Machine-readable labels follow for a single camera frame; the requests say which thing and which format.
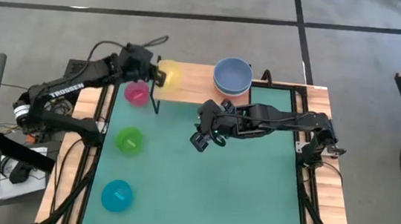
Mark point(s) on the large white bowl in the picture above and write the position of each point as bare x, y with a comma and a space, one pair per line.
230, 93

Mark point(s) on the small translucent cyan bowl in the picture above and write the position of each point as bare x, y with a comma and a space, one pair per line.
117, 195

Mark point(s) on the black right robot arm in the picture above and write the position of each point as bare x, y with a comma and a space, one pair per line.
289, 121

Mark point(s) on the large periwinkle blue bowl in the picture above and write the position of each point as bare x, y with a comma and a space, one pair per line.
232, 75

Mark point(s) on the small translucent green bowl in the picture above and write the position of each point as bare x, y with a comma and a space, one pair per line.
129, 140

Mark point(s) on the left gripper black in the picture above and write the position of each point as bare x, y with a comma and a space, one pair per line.
136, 62

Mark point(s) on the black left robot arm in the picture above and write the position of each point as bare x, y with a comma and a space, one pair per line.
60, 91

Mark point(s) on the black perforated box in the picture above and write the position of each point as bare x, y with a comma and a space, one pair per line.
74, 67

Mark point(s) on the wooden shelf with black legs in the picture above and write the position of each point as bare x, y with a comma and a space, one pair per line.
192, 85

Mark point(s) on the green table mat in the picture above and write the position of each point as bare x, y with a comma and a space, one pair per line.
185, 188

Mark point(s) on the black table frame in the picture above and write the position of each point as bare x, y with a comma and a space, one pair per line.
310, 205

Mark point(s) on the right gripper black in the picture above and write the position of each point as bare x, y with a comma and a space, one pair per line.
218, 119

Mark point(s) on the small translucent pink bowl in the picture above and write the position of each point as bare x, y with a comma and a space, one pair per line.
137, 93

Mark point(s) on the small translucent yellow bowl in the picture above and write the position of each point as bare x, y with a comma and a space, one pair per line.
173, 75

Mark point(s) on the white paper sheet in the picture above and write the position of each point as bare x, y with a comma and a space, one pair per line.
28, 189

